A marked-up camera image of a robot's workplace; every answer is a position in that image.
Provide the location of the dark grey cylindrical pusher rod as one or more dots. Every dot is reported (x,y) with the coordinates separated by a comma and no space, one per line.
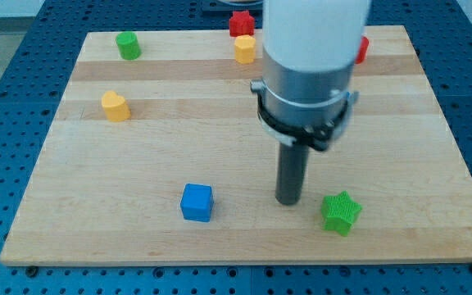
(290,173)

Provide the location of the green star block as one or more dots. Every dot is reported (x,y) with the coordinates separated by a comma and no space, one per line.
(339,212)

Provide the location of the red block behind arm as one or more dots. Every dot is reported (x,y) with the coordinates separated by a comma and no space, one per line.
(362,50)

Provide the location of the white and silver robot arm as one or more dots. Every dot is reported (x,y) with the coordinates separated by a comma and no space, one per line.
(309,50)

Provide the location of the wooden board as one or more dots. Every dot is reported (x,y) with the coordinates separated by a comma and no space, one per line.
(108,193)

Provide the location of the red star block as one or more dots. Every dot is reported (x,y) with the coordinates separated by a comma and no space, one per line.
(241,23)

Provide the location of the blue cube block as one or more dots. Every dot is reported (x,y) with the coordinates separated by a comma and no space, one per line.
(197,202)

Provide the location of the yellow hexagon block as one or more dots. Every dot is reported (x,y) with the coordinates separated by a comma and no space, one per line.
(245,49)

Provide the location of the yellow heart block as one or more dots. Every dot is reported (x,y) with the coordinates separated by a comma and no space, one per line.
(115,107)

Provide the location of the green cylinder block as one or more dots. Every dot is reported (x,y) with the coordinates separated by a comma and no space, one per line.
(127,43)

